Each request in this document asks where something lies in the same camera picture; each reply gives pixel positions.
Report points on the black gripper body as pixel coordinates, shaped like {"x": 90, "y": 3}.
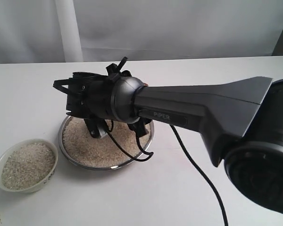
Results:
{"x": 88, "y": 94}

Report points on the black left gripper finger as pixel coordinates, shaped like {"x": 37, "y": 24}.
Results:
{"x": 139, "y": 127}

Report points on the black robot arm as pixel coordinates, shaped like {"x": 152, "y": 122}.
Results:
{"x": 241, "y": 122}

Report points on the rice in steel tray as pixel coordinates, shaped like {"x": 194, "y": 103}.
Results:
{"x": 85, "y": 150}

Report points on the rice in white bowl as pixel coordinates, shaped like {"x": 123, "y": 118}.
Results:
{"x": 27, "y": 166}

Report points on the white ceramic bowl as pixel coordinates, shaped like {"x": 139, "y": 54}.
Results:
{"x": 43, "y": 182}

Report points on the round steel tray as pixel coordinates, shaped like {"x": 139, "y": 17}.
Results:
{"x": 66, "y": 150}

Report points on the white backdrop curtain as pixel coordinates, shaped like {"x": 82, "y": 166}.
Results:
{"x": 53, "y": 31}

